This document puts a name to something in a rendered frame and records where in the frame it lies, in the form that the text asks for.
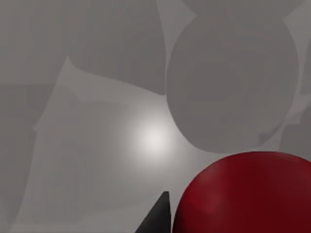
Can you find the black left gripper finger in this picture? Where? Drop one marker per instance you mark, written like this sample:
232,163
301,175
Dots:
159,217

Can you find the dark red round object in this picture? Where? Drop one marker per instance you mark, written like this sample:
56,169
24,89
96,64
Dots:
243,194

